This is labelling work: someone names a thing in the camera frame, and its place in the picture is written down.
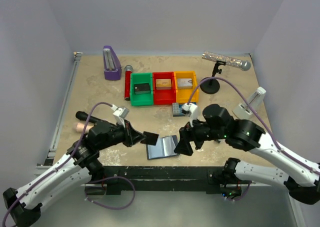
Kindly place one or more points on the navy blue card holder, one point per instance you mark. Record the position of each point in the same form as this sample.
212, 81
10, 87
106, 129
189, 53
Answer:
164, 148

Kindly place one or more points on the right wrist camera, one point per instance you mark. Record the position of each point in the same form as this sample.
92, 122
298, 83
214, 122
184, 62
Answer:
192, 111

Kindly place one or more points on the red plastic bin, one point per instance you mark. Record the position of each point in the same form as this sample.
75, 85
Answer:
164, 97

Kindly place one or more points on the black microphone stand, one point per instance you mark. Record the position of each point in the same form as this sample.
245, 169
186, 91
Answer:
212, 86

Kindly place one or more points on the glitter silver microphone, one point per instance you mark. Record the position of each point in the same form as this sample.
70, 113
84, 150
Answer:
229, 61

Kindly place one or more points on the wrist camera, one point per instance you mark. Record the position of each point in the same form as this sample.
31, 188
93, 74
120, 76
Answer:
192, 111
120, 114

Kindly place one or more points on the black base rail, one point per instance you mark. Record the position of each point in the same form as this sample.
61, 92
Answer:
206, 179

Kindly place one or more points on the black microphone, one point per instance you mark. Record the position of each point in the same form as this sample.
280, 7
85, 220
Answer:
82, 116

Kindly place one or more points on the red microphone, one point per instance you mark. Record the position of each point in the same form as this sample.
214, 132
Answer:
127, 84

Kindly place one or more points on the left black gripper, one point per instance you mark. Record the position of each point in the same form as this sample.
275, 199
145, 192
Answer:
131, 134

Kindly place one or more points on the blue grey lego block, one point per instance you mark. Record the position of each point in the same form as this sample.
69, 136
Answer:
177, 109

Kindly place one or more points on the green plastic bin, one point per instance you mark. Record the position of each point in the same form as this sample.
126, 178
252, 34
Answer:
144, 99

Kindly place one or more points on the yellow plastic bin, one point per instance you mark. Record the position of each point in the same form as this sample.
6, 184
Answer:
183, 95

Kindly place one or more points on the pink microphone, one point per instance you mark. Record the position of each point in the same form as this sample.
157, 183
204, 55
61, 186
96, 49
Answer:
79, 127

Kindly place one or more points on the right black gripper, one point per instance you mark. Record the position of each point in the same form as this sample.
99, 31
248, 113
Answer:
187, 133

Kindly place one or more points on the black VIP card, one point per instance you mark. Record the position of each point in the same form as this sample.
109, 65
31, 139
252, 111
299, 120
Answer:
150, 138

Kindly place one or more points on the white metronome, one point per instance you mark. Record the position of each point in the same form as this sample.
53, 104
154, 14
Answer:
255, 100

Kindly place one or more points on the silver credit card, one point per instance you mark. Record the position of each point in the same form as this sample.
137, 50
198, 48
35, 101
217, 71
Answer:
184, 83

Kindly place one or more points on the gold credit card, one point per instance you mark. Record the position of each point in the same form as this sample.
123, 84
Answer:
163, 84

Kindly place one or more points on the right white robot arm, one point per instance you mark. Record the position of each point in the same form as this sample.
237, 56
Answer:
299, 176

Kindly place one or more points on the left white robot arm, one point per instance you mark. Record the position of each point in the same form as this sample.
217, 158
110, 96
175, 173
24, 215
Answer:
79, 165

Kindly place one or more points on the purple metronome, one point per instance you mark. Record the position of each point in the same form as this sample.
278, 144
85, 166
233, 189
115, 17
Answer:
112, 65

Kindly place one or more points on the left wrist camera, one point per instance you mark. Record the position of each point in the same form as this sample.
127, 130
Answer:
120, 114

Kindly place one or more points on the black credit card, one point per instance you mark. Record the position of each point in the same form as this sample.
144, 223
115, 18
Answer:
141, 88

